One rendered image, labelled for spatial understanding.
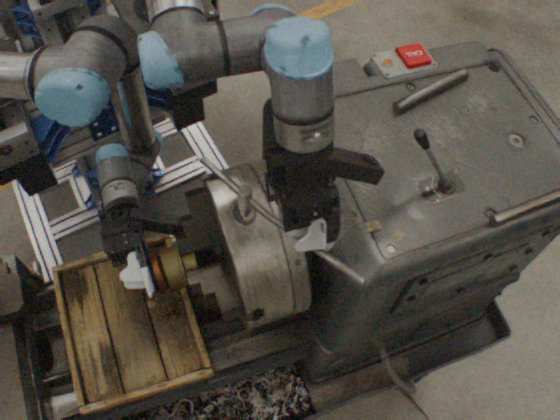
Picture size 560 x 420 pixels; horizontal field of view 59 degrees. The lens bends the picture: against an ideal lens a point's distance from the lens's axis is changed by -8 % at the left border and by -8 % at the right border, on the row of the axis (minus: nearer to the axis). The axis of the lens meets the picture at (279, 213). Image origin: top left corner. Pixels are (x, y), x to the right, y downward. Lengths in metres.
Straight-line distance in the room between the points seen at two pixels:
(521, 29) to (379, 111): 2.62
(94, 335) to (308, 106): 0.81
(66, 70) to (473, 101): 0.78
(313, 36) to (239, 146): 1.98
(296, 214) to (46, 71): 0.49
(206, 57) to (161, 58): 0.06
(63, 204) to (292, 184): 1.67
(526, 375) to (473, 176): 1.44
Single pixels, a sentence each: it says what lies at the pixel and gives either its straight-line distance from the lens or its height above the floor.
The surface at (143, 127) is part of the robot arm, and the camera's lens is 1.22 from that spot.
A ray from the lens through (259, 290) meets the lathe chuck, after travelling 0.93.
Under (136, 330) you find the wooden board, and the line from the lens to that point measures 1.24.
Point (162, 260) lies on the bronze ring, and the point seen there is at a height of 1.12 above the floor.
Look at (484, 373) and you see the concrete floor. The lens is 2.27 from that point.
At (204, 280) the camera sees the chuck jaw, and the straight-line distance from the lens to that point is 1.01.
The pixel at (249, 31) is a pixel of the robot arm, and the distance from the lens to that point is 0.69.
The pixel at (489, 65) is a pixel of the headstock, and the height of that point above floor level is 1.26.
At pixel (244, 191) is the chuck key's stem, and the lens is 0.84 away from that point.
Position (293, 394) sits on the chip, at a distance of 1.50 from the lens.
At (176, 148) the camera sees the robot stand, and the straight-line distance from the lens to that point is 2.31.
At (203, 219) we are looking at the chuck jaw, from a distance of 1.01.
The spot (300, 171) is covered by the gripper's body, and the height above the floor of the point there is 1.46.
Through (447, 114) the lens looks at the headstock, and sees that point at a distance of 1.10.
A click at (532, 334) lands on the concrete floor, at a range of 2.41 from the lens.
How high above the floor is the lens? 2.04
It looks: 60 degrees down
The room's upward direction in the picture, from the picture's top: 4 degrees clockwise
